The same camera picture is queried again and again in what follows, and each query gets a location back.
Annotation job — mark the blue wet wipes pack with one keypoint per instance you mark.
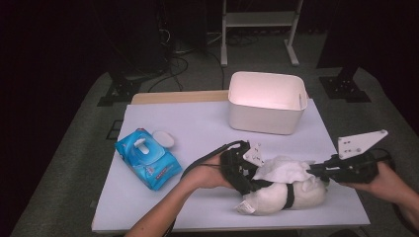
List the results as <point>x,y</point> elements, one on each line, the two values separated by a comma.
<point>145,164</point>

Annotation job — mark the black floor grate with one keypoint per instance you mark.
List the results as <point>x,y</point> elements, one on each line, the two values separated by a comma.
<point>115,130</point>

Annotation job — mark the white metal stand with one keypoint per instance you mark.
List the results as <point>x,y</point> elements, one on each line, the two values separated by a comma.
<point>257,19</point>

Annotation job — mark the panda plush toy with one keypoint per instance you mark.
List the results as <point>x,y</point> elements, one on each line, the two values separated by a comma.
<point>273,197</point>

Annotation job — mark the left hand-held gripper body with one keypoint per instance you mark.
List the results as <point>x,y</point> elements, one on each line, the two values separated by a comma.
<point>234,168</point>

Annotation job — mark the white storage box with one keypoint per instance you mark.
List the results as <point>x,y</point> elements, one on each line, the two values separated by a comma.
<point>263,118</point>

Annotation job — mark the black stand base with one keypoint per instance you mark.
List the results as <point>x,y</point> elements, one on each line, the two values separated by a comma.
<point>120,92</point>
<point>344,89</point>

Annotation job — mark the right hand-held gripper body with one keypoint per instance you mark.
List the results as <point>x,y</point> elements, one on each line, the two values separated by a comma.
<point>354,169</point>

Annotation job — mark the person's left hand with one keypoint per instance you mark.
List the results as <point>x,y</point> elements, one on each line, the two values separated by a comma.
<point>206,176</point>

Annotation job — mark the white wet wipe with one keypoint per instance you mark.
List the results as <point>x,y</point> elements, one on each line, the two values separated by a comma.
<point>283,171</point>

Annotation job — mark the person's right hand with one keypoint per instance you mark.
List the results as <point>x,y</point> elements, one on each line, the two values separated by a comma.
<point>390,184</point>

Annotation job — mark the white table board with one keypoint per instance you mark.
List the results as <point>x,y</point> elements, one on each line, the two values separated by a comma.
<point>204,125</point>

